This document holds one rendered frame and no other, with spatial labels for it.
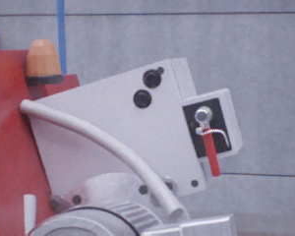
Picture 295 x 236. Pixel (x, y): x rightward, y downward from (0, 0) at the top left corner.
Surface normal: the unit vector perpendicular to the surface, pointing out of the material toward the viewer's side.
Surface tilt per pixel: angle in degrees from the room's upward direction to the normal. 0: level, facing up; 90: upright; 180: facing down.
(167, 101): 90
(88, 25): 90
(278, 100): 90
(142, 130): 90
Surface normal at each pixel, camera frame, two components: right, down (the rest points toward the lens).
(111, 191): -0.21, -0.06
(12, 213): 0.92, -0.32
